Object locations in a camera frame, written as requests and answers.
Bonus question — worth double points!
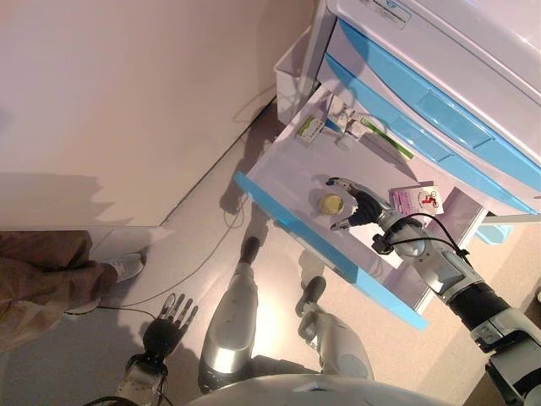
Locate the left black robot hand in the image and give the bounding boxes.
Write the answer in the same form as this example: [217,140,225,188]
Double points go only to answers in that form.
[141,292,199,356]

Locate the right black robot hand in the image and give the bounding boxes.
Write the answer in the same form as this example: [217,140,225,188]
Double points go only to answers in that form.
[324,176,401,232]

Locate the clear capsule bottle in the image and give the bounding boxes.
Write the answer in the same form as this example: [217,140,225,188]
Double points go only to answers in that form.
[317,192,347,217]

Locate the pink medicine box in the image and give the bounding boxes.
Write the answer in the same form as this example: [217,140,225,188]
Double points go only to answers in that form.
[387,182,445,217]

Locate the long green-white medicine box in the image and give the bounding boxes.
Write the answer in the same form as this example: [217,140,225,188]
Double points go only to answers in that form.
[362,118,416,161]

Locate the small green-white medicine box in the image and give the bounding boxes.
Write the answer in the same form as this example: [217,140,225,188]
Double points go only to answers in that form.
[295,114,327,147]

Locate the left silver robot leg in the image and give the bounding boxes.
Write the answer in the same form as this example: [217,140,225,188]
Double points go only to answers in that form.
[197,236,261,394]

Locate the silver robot leg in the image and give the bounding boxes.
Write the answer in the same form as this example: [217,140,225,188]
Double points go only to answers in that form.
[197,236,261,394]
[295,277,374,378]

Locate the white shoe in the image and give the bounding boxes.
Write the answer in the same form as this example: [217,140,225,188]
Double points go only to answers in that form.
[63,295,103,316]
[107,252,145,283]

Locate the person's leg brown trousers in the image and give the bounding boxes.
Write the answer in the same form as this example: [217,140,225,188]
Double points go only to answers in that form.
[0,230,120,353]

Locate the right silver robot leg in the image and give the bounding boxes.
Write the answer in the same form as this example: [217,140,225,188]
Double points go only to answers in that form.
[295,277,374,378]

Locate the grey robot torso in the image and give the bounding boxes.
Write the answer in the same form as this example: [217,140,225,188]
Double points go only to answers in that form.
[185,371,432,406]

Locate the white side bin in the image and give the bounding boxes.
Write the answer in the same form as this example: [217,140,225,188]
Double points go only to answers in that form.
[273,27,323,133]

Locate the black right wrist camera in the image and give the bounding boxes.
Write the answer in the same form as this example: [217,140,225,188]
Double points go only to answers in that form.
[371,234,395,255]

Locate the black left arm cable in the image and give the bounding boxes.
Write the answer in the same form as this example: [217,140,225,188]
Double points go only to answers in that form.
[79,371,168,406]

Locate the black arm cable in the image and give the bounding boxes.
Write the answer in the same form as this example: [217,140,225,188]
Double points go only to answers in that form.
[79,371,168,406]
[391,213,471,260]

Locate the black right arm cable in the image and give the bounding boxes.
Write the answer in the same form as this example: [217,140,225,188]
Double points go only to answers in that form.
[391,213,471,260]

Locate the thin floor cable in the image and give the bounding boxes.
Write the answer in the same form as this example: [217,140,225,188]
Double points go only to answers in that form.
[99,82,305,314]

